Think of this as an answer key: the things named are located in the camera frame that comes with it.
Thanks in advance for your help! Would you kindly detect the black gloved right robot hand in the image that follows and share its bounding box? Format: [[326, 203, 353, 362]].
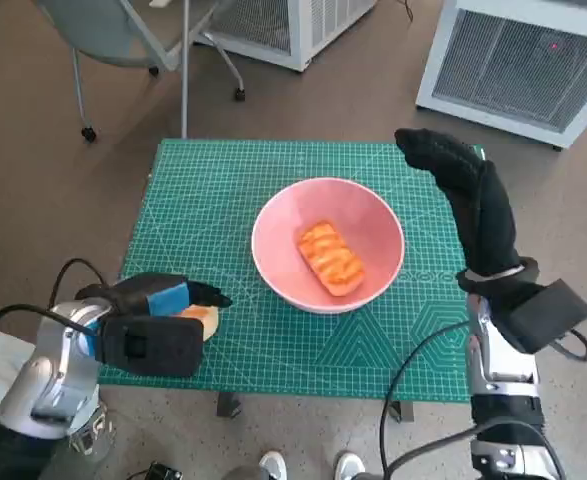
[[394, 127, 524, 277]]

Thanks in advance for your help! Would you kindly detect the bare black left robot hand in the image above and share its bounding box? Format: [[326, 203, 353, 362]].
[[75, 272, 234, 319]]

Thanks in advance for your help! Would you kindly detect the round toy bread bun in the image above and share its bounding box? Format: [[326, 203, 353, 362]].
[[177, 304, 221, 344]]

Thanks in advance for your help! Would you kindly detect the long orange toy bread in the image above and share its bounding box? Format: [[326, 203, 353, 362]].
[[295, 218, 366, 297]]

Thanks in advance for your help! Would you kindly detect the pink bowl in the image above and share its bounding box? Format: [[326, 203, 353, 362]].
[[250, 177, 407, 315]]

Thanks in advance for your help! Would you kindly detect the green cutting mat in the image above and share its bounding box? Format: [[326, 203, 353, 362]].
[[96, 137, 489, 404]]

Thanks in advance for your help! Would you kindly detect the person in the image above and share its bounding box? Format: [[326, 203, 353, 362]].
[[0, 322, 29, 416]]

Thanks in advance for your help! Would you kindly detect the white cabinet with mesh front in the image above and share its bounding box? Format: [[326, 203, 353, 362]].
[[415, 0, 587, 150]]

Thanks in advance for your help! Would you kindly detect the small black device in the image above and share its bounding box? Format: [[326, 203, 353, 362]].
[[127, 462, 182, 480]]

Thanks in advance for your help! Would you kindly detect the white shoe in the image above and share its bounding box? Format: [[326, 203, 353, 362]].
[[258, 450, 288, 480], [333, 451, 367, 480]]

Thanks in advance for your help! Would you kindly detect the grey metal pole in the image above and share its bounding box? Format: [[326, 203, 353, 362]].
[[180, 0, 191, 140]]

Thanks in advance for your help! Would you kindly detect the white cabinet with louvred panel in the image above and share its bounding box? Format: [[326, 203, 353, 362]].
[[192, 0, 378, 73]]

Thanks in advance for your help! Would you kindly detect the grey office chair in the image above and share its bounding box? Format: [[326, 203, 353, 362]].
[[35, 0, 248, 144]]

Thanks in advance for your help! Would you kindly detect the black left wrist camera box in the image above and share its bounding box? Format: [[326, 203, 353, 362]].
[[95, 314, 204, 379]]

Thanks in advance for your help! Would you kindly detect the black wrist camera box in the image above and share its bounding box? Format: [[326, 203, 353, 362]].
[[95, 314, 204, 379], [510, 279, 587, 354]]

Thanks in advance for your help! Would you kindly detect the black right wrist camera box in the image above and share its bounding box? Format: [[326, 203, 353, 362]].
[[510, 279, 587, 354]]

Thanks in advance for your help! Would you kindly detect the black table bracket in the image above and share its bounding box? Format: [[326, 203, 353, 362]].
[[216, 392, 244, 417], [390, 399, 417, 424]]

